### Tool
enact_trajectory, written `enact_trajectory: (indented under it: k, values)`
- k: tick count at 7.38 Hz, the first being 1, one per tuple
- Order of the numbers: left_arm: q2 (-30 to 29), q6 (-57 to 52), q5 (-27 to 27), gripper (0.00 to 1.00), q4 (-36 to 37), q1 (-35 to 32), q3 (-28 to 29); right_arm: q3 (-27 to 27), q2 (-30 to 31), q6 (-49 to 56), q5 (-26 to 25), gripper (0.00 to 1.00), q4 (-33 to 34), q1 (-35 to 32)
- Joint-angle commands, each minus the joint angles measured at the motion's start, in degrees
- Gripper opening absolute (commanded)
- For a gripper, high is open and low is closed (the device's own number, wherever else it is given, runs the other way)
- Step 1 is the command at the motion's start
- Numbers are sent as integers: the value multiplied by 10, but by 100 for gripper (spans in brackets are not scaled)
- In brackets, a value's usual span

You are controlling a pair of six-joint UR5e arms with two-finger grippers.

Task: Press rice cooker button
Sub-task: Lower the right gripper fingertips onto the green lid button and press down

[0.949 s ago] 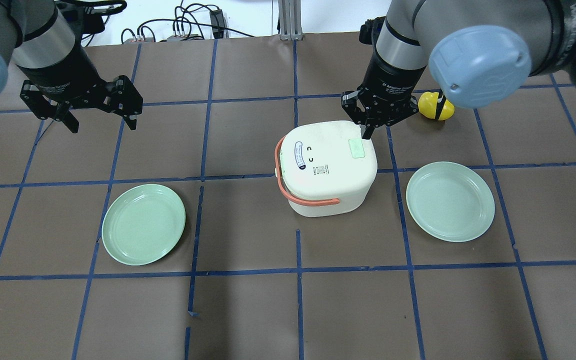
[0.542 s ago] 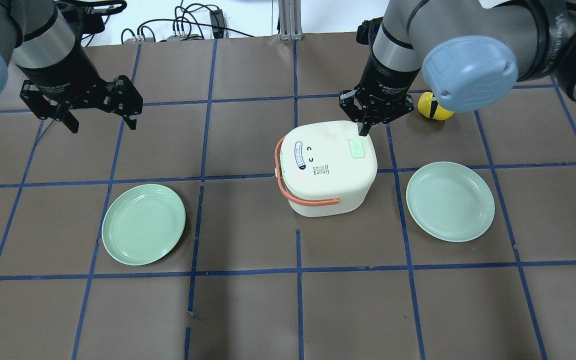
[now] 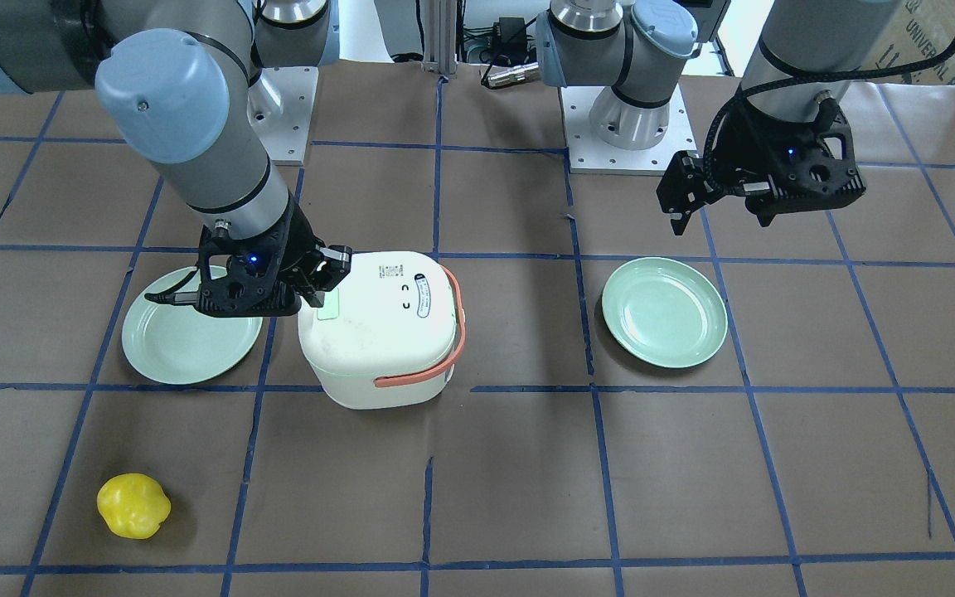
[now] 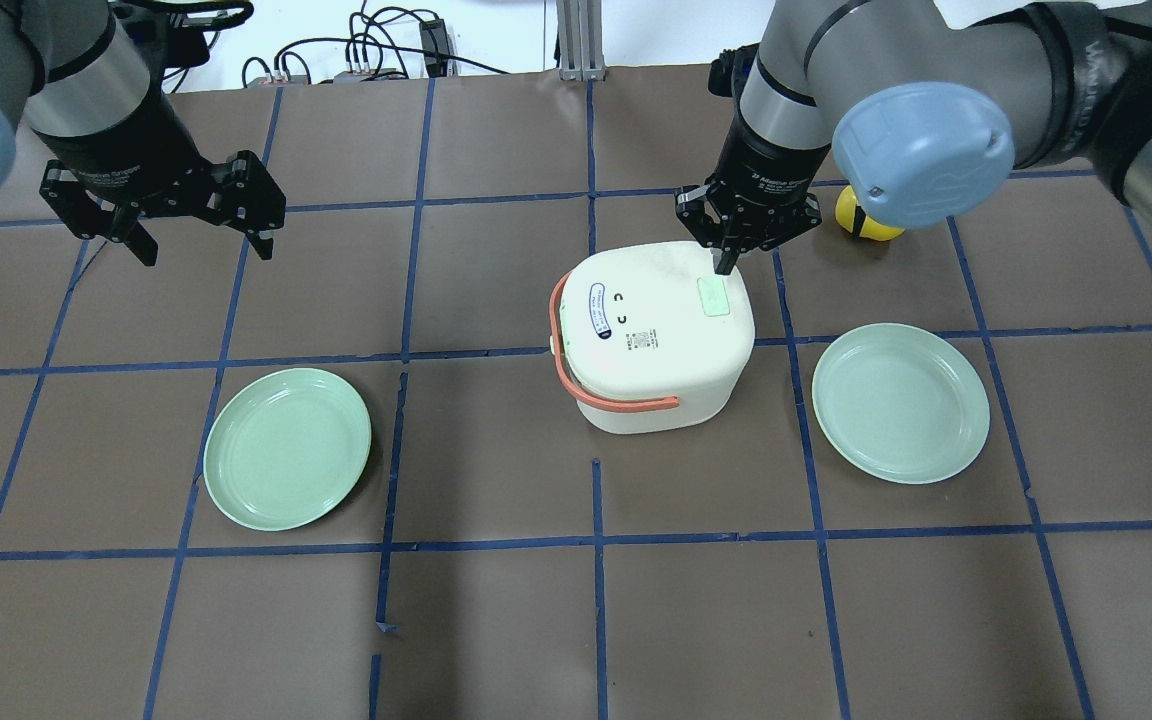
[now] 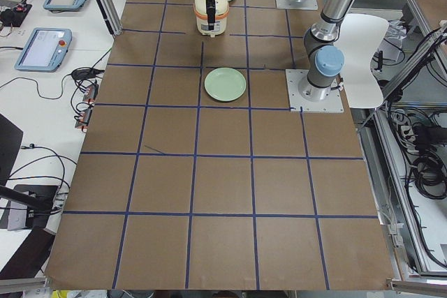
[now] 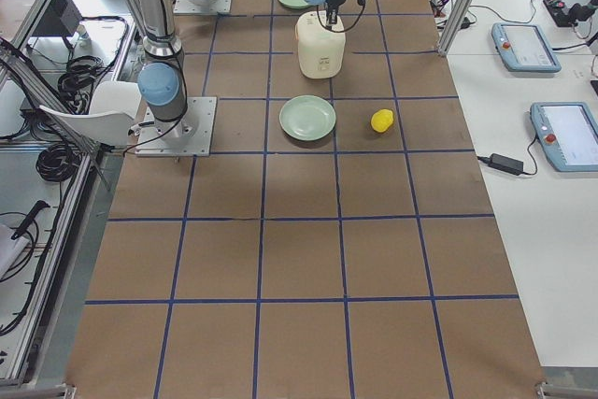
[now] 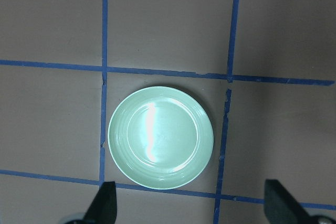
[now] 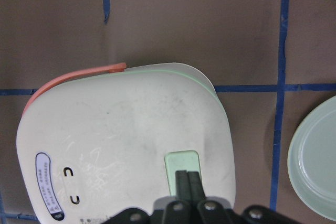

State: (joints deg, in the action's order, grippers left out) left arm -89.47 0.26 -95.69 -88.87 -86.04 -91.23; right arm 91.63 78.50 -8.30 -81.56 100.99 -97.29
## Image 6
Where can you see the yellow lemon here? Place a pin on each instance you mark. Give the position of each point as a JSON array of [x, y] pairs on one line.
[[382, 120]]

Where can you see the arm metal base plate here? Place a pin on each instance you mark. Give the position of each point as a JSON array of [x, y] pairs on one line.
[[191, 137], [202, 7]]

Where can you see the far blue teach pendant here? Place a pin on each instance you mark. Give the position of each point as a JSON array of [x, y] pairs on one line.
[[524, 48]]

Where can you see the brown paper table mat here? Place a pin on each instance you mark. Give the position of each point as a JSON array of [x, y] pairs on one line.
[[359, 265]]

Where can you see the far green plate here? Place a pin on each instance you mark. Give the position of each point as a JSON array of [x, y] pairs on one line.
[[295, 4]]

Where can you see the black power adapter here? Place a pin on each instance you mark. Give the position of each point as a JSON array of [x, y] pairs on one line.
[[506, 164]]

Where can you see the aluminium frame rail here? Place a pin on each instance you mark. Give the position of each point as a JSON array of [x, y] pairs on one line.
[[28, 11]]

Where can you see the near blue teach pendant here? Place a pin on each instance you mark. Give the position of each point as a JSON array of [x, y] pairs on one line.
[[567, 133]]

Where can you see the green plate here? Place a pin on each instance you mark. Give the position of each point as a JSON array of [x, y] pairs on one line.
[[295, 4], [307, 118]]

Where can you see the black red control box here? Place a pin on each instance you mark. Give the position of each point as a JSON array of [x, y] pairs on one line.
[[559, 12]]

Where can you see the near green plate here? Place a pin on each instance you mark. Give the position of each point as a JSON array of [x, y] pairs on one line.
[[307, 118]]

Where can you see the blue teach pendant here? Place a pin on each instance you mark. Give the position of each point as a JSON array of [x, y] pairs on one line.
[[524, 48], [567, 133]]

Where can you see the white rice cooker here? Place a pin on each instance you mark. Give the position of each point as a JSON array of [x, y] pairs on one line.
[[320, 51]]

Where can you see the white plastic chair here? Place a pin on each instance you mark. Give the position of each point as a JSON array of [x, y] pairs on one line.
[[111, 113]]

